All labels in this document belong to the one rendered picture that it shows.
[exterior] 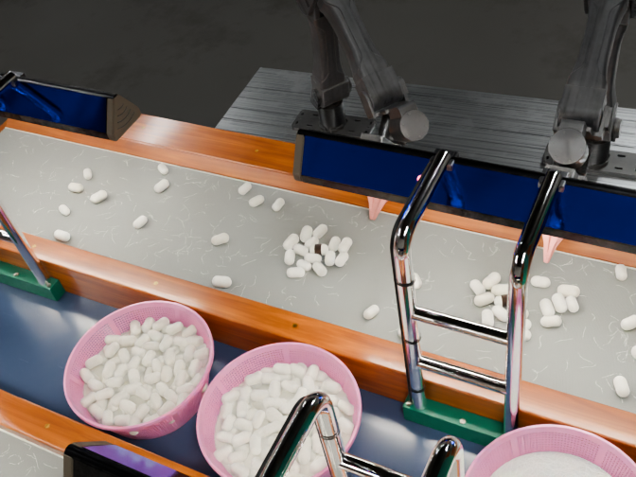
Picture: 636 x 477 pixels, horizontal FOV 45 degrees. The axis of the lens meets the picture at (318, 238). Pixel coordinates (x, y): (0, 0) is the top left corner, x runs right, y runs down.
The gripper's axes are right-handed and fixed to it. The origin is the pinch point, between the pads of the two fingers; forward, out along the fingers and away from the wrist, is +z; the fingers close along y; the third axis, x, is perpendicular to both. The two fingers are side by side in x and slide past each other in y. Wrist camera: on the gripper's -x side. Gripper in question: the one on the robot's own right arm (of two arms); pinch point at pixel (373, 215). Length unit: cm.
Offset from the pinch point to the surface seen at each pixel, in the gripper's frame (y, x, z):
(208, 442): -6, -33, 42
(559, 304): 38.4, -6.5, 7.8
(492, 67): -25, 160, -72
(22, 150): -93, 0, 3
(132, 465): 7, -72, 34
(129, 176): -59, 0, 4
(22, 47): -249, 137, -46
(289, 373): 0.0, -22.0, 29.9
